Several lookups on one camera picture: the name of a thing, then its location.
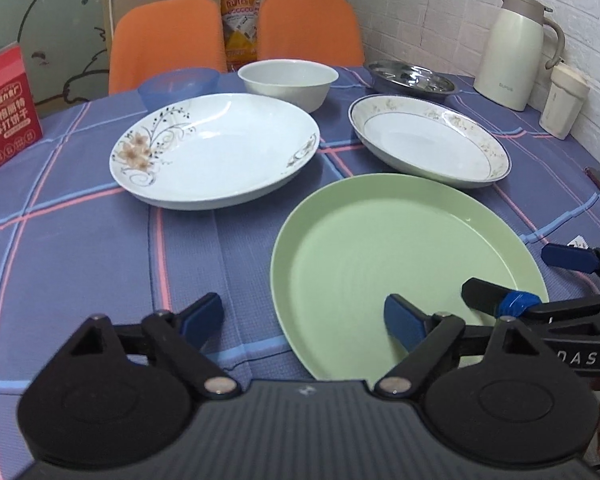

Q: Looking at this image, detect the green plastic plate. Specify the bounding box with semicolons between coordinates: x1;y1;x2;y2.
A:
270;174;548;384

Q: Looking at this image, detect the blue plaid tablecloth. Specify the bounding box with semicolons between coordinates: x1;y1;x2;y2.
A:
0;64;600;480

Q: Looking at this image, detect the large white floral plate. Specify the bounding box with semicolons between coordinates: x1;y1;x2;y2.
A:
109;93;320;211

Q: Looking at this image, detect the orange chair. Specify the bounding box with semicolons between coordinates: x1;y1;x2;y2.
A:
257;0;365;66
108;0;227;94

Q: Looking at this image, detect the white ceramic bowl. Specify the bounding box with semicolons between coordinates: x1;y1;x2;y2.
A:
237;58;339;113

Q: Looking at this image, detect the right orange chair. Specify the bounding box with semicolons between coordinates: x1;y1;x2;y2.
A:
257;0;365;66

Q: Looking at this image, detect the left orange chair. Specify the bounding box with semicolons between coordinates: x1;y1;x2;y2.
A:
108;0;227;94

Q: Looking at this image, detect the red cracker box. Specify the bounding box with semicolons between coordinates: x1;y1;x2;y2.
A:
0;42;43;167

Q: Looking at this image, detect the white plate brown rim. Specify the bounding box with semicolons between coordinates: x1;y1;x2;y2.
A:
348;94;512;188

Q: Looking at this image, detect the blue translucent plastic bowl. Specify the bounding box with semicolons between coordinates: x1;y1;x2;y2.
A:
137;67;221;112

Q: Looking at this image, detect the yellow snack bag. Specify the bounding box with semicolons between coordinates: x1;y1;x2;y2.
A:
221;0;260;72

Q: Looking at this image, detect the white tablecloth label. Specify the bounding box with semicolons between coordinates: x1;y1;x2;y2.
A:
568;235;588;249

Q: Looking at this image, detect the cream travel cup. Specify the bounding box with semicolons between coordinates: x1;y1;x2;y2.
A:
540;62;590;140

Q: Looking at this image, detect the stainless steel bowl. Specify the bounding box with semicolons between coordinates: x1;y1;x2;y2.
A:
365;60;456;100

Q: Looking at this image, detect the cream thermos jug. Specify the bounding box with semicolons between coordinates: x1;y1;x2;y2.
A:
474;0;566;112

